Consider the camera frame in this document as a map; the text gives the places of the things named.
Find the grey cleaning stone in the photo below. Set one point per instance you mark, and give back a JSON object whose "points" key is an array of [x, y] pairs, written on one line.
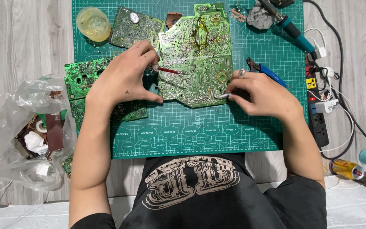
{"points": [[260, 17]]}

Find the white charger plug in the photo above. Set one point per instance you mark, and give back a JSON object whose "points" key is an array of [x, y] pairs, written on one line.
{"points": [[326, 106]]}

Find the large green circuit board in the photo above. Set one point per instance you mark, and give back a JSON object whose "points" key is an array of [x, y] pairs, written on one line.
{"points": [[199, 63]]}

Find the green cutting mat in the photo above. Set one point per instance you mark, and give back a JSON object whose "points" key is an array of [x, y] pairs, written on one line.
{"points": [[186, 130]]}

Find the yellow plastic flux jar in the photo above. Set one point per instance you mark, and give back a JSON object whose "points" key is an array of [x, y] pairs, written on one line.
{"points": [[93, 24]]}

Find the white round plug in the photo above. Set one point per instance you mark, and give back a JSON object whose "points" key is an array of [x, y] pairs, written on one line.
{"points": [[328, 72]]}

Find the white adapter plug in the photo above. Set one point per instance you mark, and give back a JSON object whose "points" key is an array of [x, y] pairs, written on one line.
{"points": [[320, 52]]}

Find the clear plastic bag of scrap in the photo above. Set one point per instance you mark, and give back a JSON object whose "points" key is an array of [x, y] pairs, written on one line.
{"points": [[27, 133]]}

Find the small green circuit board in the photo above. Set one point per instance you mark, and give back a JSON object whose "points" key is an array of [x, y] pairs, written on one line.
{"points": [[135, 30]]}

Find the black power strip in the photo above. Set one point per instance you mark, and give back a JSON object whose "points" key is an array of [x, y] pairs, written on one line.
{"points": [[317, 124]]}

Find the silver metal tweezers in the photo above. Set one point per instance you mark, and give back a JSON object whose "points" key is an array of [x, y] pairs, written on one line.
{"points": [[223, 95]]}

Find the person's left hand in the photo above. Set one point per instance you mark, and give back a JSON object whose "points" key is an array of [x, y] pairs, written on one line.
{"points": [[119, 79]]}

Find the brown copper component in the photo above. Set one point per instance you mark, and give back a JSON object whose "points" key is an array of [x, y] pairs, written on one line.
{"points": [[172, 19]]}

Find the black printed t-shirt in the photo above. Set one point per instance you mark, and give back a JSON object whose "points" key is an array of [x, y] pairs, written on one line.
{"points": [[208, 194]]}

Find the person's right hand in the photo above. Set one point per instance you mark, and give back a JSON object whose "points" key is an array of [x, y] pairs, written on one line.
{"points": [[265, 95]]}

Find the yellow drink can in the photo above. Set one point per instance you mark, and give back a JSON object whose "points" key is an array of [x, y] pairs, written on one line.
{"points": [[346, 168]]}

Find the dark green circuit board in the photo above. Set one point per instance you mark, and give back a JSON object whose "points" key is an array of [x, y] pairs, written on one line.
{"points": [[132, 113]]}

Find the green circuit board with holes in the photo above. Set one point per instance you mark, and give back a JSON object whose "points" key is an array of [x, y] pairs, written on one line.
{"points": [[81, 74]]}

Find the white cloth sheet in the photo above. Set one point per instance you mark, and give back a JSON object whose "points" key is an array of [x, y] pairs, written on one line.
{"points": [[354, 206]]}

